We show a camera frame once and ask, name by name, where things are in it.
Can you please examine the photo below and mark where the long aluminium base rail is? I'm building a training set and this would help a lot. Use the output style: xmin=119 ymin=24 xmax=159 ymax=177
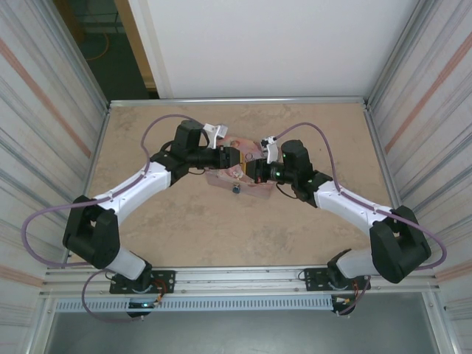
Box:
xmin=42 ymin=263 xmax=442 ymax=298

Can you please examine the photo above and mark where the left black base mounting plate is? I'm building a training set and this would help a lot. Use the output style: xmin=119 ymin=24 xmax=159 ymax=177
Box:
xmin=109 ymin=269 xmax=176 ymax=295

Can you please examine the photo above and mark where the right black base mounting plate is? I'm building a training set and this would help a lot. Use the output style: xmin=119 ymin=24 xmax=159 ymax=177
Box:
xmin=302 ymin=268 xmax=372 ymax=293

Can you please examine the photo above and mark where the aluminium frame post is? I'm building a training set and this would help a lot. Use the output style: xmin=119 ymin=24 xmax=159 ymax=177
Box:
xmin=47 ymin=0 xmax=111 ymax=108
xmin=367 ymin=0 xmax=428 ymax=106

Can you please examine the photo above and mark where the orange cable on floor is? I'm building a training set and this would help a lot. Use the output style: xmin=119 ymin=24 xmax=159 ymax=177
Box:
xmin=86 ymin=31 xmax=112 ymax=62

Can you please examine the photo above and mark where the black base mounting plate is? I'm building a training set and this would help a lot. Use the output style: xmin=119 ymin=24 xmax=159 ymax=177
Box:
xmin=302 ymin=268 xmax=372 ymax=293
xmin=109 ymin=269 xmax=176 ymax=295

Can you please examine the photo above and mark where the aluminium table edge rail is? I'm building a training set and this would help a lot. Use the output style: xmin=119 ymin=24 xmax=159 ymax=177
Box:
xmin=108 ymin=96 xmax=369 ymax=109

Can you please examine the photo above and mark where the white slotted cable duct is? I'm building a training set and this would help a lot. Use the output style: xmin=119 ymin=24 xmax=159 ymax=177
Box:
xmin=53 ymin=296 xmax=335 ymax=313

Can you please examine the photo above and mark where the wooden door frame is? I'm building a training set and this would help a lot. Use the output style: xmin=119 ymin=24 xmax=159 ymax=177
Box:
xmin=114 ymin=0 xmax=158 ymax=89

